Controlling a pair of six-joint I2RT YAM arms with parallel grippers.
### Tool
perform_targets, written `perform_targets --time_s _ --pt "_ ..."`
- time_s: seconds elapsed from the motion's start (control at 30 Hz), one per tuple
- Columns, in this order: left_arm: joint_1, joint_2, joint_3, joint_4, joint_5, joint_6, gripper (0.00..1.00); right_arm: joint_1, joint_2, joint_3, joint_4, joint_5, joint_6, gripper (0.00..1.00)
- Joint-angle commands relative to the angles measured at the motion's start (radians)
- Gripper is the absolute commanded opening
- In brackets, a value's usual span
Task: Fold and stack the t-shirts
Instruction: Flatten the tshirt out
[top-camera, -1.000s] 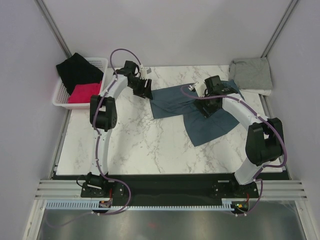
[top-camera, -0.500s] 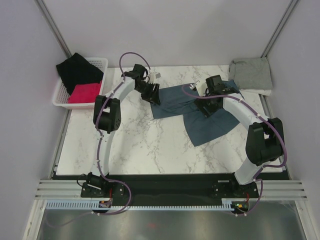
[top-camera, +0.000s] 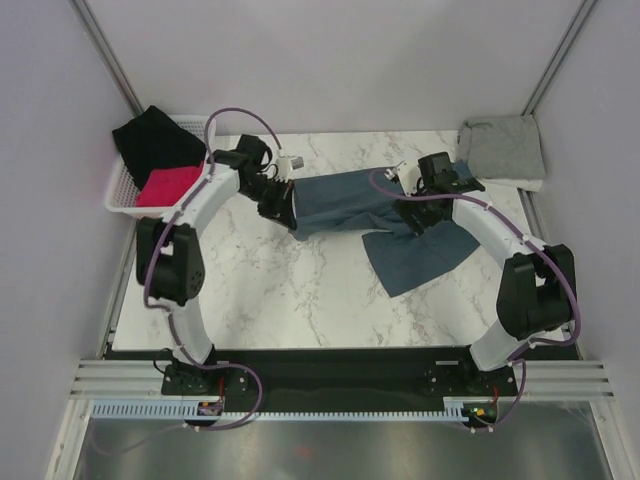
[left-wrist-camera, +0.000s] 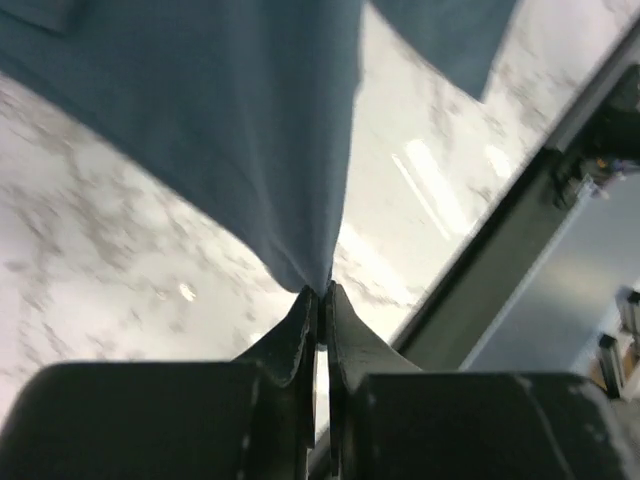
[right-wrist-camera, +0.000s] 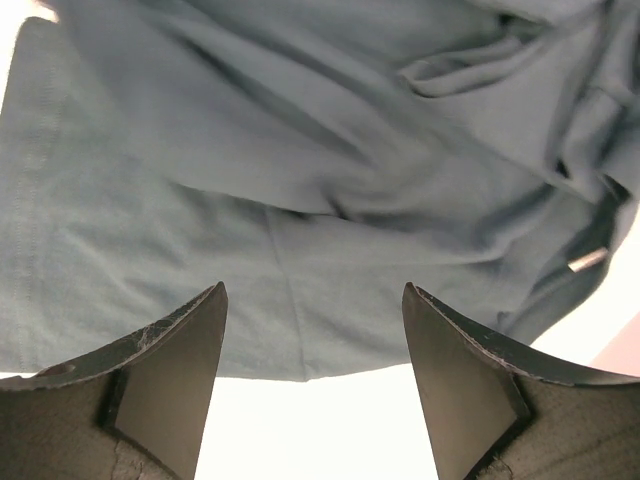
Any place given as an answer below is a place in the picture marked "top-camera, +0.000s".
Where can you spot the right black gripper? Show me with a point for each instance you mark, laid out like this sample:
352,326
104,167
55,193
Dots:
407,207

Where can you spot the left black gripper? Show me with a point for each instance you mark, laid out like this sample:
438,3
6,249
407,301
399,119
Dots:
282,209

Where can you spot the blue grey t shirt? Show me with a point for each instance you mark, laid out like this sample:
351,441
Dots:
402,261

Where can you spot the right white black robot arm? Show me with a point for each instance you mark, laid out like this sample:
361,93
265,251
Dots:
537,291

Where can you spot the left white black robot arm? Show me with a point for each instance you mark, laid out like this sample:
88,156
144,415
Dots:
169,260

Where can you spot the folded grey t shirt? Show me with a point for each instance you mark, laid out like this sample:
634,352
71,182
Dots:
506,147

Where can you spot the pink red t shirt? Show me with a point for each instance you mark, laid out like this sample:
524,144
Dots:
165,187

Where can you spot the black t shirt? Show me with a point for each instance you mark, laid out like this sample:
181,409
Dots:
154,141

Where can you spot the white plastic basket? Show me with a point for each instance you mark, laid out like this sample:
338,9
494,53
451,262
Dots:
121,193

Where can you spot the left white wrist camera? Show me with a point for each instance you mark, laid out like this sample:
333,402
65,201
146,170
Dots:
286,165

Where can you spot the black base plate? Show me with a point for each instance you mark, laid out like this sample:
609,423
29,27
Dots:
407,376

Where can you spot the white slotted cable duct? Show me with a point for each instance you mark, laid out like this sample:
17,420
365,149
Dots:
447,409

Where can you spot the left corner aluminium post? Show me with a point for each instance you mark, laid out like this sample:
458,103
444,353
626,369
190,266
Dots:
108,57

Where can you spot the corner aluminium post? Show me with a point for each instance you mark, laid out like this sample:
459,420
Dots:
108,57
560,54

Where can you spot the aluminium rail frame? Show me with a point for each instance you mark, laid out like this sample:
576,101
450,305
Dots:
545,381

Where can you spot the right corner aluminium post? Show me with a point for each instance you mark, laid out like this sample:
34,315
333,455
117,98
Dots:
560,54

